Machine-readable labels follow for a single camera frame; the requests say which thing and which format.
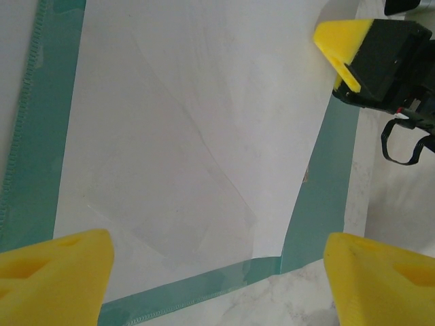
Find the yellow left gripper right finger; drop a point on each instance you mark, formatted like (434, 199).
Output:
(374, 288)

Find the clear plastic sleeve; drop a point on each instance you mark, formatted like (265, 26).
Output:
(176, 176)

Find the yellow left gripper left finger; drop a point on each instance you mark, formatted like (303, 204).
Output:
(51, 282)

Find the white paper sheet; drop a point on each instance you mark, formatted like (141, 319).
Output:
(170, 102)

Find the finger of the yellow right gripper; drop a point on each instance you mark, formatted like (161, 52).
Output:
(340, 37)

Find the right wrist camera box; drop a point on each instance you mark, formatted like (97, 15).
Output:
(401, 6)

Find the green file folder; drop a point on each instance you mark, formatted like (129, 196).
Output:
(40, 169)

